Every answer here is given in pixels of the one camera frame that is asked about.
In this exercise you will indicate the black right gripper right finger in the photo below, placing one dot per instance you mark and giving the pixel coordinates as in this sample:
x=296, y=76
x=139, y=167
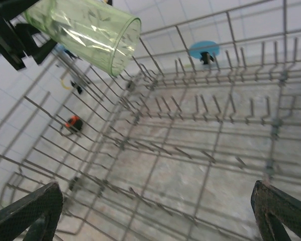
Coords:
x=278, y=211

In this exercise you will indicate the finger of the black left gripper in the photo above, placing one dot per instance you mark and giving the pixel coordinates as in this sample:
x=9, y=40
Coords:
x=107, y=2
x=37, y=47

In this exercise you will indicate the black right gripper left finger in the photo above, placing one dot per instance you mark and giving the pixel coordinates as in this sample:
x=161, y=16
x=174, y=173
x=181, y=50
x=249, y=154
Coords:
x=19, y=216

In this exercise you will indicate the translucent green plastic cup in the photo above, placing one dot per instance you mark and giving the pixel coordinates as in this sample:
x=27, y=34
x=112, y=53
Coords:
x=90, y=35

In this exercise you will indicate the blue circle animal sticker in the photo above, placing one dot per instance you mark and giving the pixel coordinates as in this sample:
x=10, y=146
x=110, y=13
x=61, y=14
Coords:
x=198, y=49
x=69, y=54

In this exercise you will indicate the orange and black tape measure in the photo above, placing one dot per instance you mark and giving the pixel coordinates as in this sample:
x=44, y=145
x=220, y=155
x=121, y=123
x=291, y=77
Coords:
x=75, y=123

